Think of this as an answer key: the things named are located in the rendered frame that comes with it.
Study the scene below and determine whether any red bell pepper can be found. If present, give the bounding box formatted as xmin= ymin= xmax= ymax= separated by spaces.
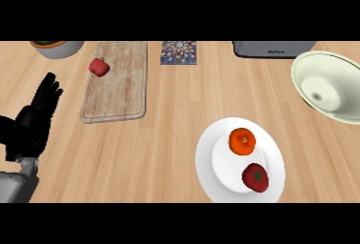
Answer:
xmin=89 ymin=57 xmax=111 ymax=78

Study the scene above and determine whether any white round plate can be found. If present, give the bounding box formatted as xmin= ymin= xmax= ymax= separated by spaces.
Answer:
xmin=195 ymin=116 xmax=287 ymax=204

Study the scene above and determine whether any orange round fruit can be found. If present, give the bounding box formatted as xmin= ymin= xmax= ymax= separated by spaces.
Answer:
xmin=228 ymin=127 xmax=257 ymax=156

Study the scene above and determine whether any pale cream bowl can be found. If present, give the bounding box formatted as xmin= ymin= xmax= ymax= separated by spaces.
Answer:
xmin=290 ymin=50 xmax=360 ymax=126

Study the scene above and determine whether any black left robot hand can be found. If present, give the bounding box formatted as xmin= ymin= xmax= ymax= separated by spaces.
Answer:
xmin=0 ymin=71 xmax=65 ymax=163

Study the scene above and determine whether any colourful patterned box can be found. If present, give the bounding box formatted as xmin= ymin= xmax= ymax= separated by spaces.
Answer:
xmin=160 ymin=40 xmax=198 ymax=66

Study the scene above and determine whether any red tomato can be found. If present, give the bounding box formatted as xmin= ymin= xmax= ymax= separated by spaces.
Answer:
xmin=241 ymin=162 xmax=271 ymax=193

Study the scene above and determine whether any wooden cutting board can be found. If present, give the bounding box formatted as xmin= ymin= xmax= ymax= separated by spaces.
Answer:
xmin=79 ymin=41 xmax=150 ymax=124

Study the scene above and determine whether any grey appliance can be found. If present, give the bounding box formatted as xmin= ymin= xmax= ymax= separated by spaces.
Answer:
xmin=231 ymin=40 xmax=319 ymax=59

